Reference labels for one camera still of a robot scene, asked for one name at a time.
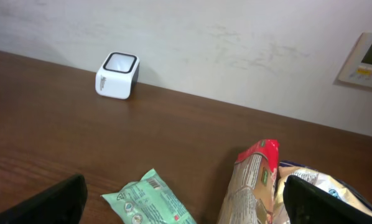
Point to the white wall thermostat panel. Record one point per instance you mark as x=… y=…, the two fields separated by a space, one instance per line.
x=357 y=69

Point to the cream snack bag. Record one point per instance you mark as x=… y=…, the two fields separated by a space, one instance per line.
x=325 y=182

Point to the white barcode scanner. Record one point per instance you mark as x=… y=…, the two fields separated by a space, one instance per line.
x=118 y=75

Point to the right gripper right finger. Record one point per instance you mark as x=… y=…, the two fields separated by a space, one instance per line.
x=307 y=204

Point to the teal wipes pouch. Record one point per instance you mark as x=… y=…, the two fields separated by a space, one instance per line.
x=148 y=201

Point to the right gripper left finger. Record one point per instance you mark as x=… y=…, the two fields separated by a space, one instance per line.
x=63 y=202

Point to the orange spaghetti packet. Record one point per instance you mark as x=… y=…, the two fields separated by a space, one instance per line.
x=249 y=198

